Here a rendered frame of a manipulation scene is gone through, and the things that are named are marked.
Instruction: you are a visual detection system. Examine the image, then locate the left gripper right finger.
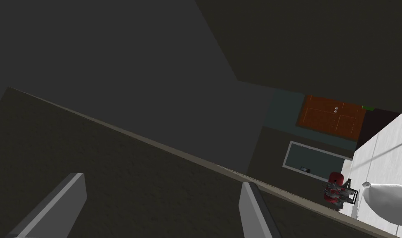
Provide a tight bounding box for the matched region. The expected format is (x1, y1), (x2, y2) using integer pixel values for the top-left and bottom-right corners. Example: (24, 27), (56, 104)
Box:
(239, 181), (282, 238)

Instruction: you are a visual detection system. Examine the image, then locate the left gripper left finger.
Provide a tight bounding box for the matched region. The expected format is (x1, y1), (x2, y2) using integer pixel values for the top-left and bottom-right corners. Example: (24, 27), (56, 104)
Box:
(5, 172), (87, 238)

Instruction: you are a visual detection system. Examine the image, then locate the red office chair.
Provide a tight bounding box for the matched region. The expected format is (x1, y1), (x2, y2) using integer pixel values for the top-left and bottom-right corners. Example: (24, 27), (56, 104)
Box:
(322, 171), (359, 211)

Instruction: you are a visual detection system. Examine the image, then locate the orange wooden cabinet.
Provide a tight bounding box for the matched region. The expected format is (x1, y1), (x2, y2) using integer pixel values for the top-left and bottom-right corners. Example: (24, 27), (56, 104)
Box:
(295, 95), (367, 141)

